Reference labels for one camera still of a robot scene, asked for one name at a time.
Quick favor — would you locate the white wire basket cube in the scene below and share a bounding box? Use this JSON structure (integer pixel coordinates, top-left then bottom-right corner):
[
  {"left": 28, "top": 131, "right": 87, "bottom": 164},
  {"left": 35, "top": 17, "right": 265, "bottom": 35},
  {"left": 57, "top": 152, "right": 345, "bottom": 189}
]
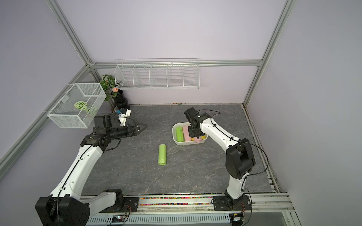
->
[{"left": 47, "top": 83, "right": 106, "bottom": 129}]

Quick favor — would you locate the long white wire shelf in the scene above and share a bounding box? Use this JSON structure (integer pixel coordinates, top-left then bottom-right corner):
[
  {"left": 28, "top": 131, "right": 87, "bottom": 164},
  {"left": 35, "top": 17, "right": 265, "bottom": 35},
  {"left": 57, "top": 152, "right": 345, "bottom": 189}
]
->
[{"left": 114, "top": 58, "right": 200, "bottom": 89}]

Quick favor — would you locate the white vented cable duct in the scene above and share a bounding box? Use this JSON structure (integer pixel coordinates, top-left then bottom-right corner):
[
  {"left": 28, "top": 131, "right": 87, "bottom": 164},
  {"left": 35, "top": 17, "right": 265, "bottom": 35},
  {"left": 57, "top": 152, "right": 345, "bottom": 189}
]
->
[{"left": 86, "top": 213, "right": 231, "bottom": 226}]

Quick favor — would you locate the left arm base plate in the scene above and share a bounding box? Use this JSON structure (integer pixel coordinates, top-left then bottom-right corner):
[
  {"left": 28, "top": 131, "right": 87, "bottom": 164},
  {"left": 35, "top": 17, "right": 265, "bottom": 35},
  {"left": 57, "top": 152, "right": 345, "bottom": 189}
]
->
[{"left": 101, "top": 196, "right": 140, "bottom": 213}]

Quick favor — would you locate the light green roll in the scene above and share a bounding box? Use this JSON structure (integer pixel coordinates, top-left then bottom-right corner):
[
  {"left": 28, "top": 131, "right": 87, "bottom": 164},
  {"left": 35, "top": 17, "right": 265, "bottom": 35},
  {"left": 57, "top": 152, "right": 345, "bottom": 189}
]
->
[{"left": 158, "top": 144, "right": 167, "bottom": 165}]

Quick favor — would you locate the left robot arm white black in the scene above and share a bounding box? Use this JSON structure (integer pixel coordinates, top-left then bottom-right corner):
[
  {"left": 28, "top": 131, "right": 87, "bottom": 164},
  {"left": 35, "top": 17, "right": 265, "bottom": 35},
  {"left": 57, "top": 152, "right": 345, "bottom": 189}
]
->
[{"left": 35, "top": 114, "right": 147, "bottom": 226}]

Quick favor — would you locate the bright green roll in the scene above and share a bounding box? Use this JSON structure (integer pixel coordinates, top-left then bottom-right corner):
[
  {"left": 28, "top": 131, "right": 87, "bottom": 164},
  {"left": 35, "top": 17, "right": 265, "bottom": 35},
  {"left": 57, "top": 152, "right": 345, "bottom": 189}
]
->
[{"left": 176, "top": 127, "right": 184, "bottom": 142}]

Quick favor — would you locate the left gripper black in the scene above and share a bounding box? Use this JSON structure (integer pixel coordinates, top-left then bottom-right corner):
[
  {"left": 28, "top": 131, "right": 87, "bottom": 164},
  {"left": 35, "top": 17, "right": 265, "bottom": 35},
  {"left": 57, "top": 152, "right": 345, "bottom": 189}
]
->
[{"left": 107, "top": 122, "right": 148, "bottom": 141}]

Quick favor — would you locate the black vase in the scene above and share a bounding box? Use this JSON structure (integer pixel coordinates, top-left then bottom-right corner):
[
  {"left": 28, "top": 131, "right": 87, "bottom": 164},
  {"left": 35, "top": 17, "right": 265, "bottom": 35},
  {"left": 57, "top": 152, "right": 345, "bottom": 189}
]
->
[{"left": 114, "top": 89, "right": 131, "bottom": 110}]

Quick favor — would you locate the pink trash bag roll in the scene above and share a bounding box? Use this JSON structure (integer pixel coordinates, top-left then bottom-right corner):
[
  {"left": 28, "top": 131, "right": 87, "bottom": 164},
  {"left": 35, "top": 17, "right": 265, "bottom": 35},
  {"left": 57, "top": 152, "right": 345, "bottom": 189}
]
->
[
  {"left": 183, "top": 126, "right": 192, "bottom": 141},
  {"left": 194, "top": 137, "right": 202, "bottom": 143}
]

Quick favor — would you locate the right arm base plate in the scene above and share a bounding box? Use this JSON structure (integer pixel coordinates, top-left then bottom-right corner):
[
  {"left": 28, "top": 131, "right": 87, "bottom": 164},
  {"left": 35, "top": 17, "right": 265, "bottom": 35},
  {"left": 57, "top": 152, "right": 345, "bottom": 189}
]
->
[{"left": 211, "top": 195, "right": 252, "bottom": 211}]

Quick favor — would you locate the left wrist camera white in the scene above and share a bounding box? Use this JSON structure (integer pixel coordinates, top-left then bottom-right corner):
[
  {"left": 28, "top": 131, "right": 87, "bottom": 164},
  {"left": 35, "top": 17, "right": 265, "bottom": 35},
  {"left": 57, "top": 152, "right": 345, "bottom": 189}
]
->
[{"left": 116, "top": 108, "right": 131, "bottom": 127}]

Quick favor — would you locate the aluminium mounting rail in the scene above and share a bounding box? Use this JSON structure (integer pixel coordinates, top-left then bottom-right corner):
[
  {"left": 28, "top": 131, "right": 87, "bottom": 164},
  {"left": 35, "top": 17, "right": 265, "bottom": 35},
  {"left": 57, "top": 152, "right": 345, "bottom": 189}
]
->
[{"left": 59, "top": 192, "right": 295, "bottom": 214}]

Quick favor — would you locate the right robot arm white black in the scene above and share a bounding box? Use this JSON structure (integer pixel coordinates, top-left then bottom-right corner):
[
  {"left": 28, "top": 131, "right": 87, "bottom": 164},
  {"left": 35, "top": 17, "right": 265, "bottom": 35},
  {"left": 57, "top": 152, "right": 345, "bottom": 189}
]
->
[{"left": 184, "top": 107, "right": 256, "bottom": 203}]

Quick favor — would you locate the green artificial plant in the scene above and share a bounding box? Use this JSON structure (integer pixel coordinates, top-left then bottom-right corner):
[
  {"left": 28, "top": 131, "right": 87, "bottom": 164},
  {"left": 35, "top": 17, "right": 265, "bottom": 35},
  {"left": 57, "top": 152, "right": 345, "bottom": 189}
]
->
[{"left": 99, "top": 74, "right": 117, "bottom": 101}]

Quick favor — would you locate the white plastic storage box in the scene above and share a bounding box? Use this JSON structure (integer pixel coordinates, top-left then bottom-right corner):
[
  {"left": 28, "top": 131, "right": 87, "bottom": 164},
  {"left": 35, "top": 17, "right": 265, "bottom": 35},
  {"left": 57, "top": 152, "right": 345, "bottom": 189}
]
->
[{"left": 172, "top": 122, "right": 208, "bottom": 146}]

